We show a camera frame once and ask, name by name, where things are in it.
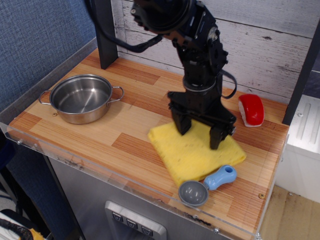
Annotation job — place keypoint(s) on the stainless steel pot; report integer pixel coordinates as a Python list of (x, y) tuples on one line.
[(83, 99)]

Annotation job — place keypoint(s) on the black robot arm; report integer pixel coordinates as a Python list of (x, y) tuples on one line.
[(194, 33)]

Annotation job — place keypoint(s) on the red white toy sushi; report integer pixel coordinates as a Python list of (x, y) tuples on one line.
[(251, 109)]

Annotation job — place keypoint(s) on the white aluminium block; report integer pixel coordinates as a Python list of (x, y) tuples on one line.
[(299, 167)]

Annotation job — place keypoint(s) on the clear acrylic front guard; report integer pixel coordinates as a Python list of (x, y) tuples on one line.
[(120, 151)]

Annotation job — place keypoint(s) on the blue grey toy spoon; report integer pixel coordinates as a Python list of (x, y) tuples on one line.
[(196, 194)]

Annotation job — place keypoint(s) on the silver button control panel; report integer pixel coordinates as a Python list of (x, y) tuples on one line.
[(135, 221)]

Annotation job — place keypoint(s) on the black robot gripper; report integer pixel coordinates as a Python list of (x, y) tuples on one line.
[(205, 107)]

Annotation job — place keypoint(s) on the black left vertical post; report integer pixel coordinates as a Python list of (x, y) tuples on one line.
[(102, 12)]

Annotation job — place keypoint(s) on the yellow cloth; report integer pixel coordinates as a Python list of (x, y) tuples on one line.
[(189, 156)]

